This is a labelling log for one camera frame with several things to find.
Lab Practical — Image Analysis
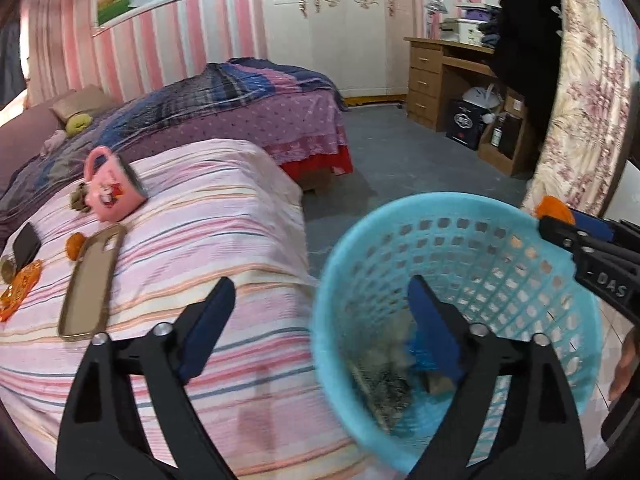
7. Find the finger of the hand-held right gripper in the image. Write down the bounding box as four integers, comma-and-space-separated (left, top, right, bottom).
538, 215, 596, 261
572, 211, 640, 248

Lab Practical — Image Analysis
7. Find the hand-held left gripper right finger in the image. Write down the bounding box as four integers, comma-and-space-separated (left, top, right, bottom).
405, 274, 587, 480

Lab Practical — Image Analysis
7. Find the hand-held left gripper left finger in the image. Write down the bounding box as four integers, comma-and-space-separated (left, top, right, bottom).
55, 276, 237, 480

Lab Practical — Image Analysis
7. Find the blue plastic bag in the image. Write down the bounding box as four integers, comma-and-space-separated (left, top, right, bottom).
405, 325, 451, 376

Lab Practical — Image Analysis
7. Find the light blue plastic basket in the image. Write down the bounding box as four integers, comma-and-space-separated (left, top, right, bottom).
310, 191, 603, 476

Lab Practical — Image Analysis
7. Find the small brown plush toy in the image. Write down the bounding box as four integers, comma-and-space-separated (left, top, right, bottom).
69, 182, 93, 213

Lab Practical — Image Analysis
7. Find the orange snack packet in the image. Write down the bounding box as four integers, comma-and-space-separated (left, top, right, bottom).
0, 259, 43, 323

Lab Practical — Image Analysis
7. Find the person's right hand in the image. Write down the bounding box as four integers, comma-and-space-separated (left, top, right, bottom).
609, 327, 640, 403

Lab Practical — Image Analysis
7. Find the pink striped bedsheet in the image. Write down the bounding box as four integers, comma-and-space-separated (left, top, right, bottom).
0, 139, 361, 480

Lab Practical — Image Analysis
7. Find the black carton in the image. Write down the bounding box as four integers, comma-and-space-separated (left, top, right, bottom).
495, 112, 523, 158

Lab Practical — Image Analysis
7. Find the floral curtain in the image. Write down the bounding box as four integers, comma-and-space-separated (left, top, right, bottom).
520, 0, 633, 218

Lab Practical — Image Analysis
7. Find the beige phone case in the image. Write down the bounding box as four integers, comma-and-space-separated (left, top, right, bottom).
57, 223, 127, 342

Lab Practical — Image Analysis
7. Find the black gift bag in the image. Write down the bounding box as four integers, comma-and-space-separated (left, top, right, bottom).
445, 99, 488, 150

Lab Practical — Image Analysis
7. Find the white round appliance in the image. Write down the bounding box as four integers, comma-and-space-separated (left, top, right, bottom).
461, 85, 502, 113

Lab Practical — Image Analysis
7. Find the pink cartoon mug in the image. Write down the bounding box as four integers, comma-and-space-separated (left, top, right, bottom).
82, 146, 148, 222

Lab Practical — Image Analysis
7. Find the black hanging coat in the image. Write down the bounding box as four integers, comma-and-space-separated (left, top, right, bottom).
492, 0, 566, 176

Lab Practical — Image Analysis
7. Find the black phone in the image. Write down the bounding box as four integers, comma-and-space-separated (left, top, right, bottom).
11, 222, 42, 268

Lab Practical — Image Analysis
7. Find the red bed skirt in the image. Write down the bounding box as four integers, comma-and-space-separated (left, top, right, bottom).
280, 142, 353, 181

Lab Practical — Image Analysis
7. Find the wooden desk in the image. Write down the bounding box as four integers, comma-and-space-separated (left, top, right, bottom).
404, 36, 538, 176

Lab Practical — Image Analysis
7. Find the white storage box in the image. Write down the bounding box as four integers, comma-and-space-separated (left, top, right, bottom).
442, 17, 488, 43

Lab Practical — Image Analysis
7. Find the purple dotted bedsheet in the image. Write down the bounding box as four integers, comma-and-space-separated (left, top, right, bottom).
125, 85, 351, 171

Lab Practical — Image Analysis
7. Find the plaid purple blanket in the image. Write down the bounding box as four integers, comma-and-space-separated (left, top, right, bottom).
0, 58, 346, 211

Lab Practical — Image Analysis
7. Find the pink plush toy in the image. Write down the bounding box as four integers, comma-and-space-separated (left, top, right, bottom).
40, 129, 68, 156

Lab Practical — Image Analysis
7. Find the yellow-green plush toy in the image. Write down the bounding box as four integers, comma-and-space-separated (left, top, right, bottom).
65, 111, 93, 137

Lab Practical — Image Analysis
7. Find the beige pillow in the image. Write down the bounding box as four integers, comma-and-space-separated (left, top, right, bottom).
50, 84, 123, 123

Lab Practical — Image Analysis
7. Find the silver desk lamp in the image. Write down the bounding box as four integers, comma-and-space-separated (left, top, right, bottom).
424, 0, 448, 40

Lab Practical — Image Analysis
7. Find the mauve bed headboard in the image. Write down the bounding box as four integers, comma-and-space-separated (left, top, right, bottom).
0, 90, 76, 181

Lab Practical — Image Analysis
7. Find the white wardrobe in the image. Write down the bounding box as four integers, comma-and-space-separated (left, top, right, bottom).
257, 0, 416, 103

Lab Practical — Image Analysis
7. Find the dark grey curtain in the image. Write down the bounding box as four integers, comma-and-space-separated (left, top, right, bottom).
0, 20, 26, 106

